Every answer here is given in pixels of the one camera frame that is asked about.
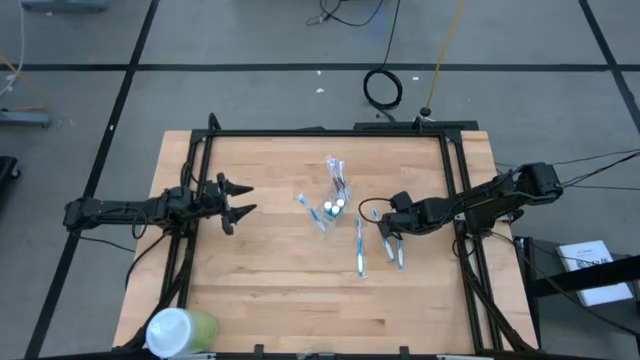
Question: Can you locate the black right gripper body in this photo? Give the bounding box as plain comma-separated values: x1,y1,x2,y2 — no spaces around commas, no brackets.
394,198,442,237

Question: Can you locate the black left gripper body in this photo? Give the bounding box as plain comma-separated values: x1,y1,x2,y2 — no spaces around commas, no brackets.
191,178,228,227

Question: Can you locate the clear acrylic organizer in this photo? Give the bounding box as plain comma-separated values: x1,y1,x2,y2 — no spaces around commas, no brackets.
308,181,356,236

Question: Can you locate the green wipes canister white lid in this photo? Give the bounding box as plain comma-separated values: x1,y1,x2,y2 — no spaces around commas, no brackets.
144,306,220,360

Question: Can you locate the black side stand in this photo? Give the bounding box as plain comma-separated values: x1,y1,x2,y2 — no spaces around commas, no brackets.
513,234,640,360

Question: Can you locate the white booklet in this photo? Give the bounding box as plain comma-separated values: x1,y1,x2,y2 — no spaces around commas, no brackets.
555,239,636,308

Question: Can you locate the black caster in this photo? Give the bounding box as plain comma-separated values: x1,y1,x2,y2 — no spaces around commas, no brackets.
0,155,23,196

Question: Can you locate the grey furniture foot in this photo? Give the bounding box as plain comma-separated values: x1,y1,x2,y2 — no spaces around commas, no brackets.
0,109,54,129

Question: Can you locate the grey furniture base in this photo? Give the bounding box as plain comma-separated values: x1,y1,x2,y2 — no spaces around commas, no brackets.
19,0,109,14

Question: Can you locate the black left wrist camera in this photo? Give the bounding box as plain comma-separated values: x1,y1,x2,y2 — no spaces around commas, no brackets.
199,178,222,202

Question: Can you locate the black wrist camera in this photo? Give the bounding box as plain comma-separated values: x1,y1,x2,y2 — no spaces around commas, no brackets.
390,190,415,214
199,178,222,202

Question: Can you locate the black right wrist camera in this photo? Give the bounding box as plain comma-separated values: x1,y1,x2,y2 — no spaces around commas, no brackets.
390,190,415,214

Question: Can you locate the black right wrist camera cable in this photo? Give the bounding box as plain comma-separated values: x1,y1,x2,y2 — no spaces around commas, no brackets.
357,195,397,225

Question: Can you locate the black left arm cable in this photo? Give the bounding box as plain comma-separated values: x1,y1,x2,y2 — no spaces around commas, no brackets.
73,199,172,292

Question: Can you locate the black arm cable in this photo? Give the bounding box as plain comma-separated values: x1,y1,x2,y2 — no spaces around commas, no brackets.
494,147,640,187
562,183,640,194
73,199,172,292

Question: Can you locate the black coiled hanging cable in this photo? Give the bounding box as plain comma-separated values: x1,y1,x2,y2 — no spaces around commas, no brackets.
361,0,404,124

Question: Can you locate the yellow hanging cable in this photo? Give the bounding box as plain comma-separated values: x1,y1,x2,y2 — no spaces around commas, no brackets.
418,0,466,120

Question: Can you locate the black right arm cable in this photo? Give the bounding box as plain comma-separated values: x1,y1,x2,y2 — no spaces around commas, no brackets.
494,147,640,187
562,183,640,194

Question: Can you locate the black loose floor cable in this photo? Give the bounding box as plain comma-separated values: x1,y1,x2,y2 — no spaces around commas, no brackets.
305,0,387,28

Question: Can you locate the orange floor cable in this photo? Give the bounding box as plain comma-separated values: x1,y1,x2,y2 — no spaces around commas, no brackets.
0,52,52,114

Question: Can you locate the white floor cable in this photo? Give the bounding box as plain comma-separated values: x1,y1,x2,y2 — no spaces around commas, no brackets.
0,0,28,99

